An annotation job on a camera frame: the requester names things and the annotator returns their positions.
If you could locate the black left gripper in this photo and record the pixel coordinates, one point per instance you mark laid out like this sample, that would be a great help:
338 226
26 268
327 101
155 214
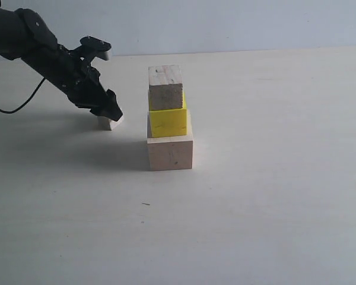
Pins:
71 72

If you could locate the small wooden cube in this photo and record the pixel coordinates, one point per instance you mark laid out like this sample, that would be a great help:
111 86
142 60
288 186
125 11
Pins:
108 124

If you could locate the medium wooden cube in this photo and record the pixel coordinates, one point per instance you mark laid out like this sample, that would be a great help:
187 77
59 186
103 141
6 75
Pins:
165 87

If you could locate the yellow cube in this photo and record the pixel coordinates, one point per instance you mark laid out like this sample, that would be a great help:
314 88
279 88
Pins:
169 122

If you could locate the large light wooden cube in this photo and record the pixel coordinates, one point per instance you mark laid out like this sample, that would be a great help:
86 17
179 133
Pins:
171 153

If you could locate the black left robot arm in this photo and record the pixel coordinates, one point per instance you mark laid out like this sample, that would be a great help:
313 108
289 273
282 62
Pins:
25 36

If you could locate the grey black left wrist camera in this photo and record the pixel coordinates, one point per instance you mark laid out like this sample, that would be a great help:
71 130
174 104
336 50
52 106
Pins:
92 47

